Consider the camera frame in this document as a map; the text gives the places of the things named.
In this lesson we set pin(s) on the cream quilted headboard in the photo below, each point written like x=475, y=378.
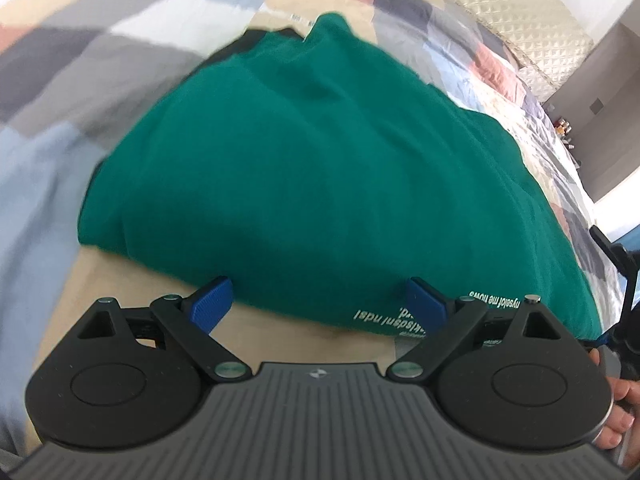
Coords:
x=510, y=15

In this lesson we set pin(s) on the patchwork quilt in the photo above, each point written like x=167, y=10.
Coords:
x=75, y=85

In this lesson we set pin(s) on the group of cosmetic bottles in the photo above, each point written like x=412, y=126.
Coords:
x=564, y=130

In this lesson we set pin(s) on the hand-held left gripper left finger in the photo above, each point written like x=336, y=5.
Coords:
x=210, y=305

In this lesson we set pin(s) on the grey wardrobe cabinet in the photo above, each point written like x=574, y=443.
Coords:
x=600, y=110

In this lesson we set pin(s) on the person's right hand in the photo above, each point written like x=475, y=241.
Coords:
x=620, y=430

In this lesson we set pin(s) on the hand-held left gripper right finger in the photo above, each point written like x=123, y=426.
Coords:
x=427, y=305

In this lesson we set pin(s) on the green hoodie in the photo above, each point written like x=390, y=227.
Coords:
x=325, y=180

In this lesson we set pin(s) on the dark cabinet socket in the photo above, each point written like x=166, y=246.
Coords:
x=596, y=106

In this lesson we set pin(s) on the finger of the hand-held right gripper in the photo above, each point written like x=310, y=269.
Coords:
x=620, y=265

